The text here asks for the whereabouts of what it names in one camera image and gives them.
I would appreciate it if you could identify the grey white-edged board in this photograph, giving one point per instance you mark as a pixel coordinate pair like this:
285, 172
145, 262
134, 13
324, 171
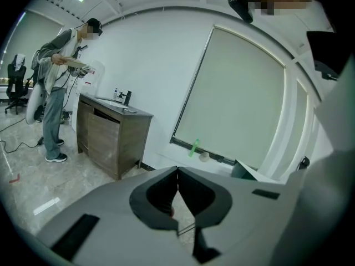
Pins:
244, 170

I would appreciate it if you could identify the black head-worn camera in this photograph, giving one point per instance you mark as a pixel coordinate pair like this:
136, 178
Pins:
241, 5

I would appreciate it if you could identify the white crumpled paper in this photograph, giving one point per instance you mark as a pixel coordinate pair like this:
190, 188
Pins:
205, 157

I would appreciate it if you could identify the black clamp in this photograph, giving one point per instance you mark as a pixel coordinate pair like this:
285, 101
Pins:
304, 163

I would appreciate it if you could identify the white oval board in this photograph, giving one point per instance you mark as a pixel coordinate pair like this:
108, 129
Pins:
34, 101

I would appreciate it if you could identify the black power adapter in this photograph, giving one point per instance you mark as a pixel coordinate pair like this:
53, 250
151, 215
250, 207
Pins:
40, 141

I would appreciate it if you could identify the clear plastic holder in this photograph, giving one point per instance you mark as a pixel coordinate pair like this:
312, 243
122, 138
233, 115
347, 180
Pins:
97, 72

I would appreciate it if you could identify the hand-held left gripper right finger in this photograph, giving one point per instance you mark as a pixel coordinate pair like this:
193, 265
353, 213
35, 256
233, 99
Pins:
201, 198

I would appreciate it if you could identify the black office chair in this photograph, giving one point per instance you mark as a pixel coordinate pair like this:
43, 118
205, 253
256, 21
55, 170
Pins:
16, 84

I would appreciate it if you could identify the large beige window blind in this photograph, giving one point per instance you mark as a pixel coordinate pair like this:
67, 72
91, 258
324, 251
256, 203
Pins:
233, 98

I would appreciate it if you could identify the white cloth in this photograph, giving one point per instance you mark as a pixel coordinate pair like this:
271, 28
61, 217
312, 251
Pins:
19, 61

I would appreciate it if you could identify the black faucet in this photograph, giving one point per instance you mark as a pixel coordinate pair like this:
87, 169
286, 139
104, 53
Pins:
127, 97

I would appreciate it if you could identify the red floor tape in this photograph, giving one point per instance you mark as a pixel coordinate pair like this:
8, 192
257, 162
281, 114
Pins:
15, 179

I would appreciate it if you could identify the wooden sink cabinet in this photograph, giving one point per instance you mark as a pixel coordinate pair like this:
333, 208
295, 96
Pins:
111, 137

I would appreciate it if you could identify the white sink basin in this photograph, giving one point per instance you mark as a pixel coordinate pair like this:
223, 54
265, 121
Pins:
111, 102

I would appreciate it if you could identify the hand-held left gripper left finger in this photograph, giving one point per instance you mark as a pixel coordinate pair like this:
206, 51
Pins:
155, 199

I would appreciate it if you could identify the dark pump bottle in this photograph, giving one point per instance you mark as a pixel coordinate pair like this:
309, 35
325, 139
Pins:
121, 97

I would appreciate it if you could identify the beige flat tray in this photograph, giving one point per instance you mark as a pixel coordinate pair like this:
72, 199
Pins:
75, 63

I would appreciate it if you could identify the white pump bottle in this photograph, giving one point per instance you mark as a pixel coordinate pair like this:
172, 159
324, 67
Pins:
115, 94

